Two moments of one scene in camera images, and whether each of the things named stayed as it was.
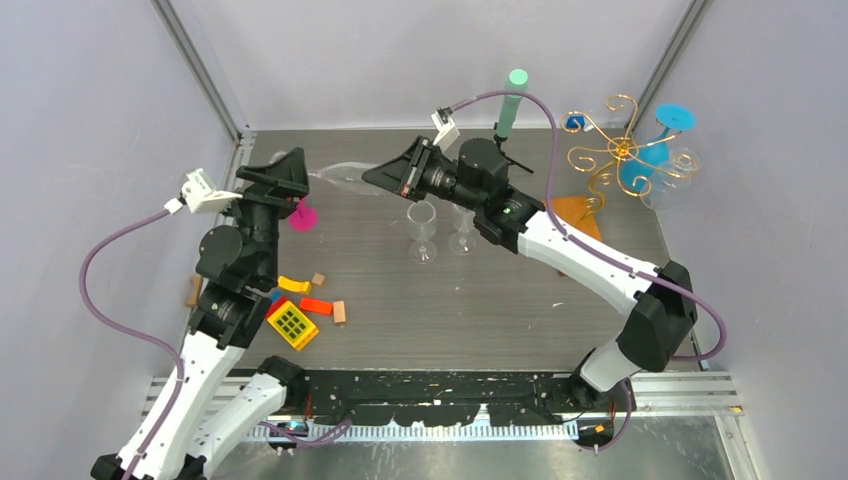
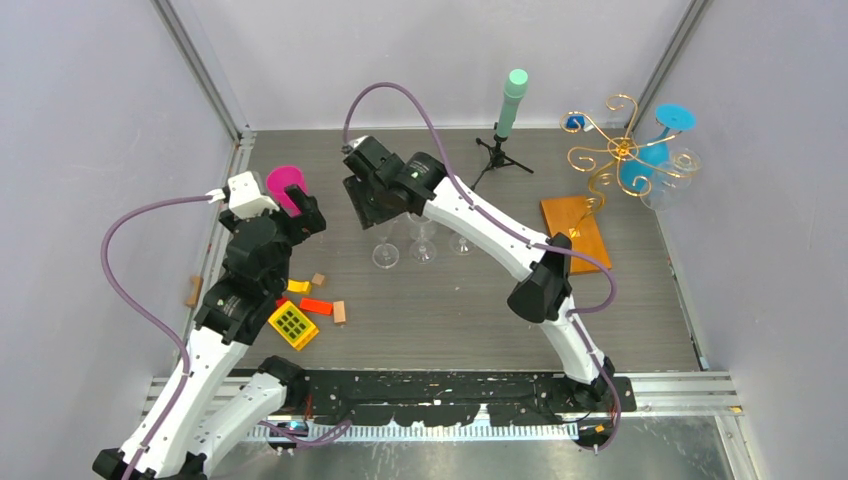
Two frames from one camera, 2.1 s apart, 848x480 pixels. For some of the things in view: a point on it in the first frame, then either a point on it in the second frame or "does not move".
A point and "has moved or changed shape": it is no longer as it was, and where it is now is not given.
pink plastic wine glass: x=305 y=218 has moved or changed shape
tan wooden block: x=339 y=312 does not move
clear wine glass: x=421 y=220 does not move
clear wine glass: x=345 y=178 → x=385 y=255
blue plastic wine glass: x=655 y=151 does not move
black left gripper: x=290 y=175 → x=308 y=223
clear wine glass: x=671 y=178 does not move
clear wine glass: x=464 y=240 does not move
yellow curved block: x=299 y=286 does not move
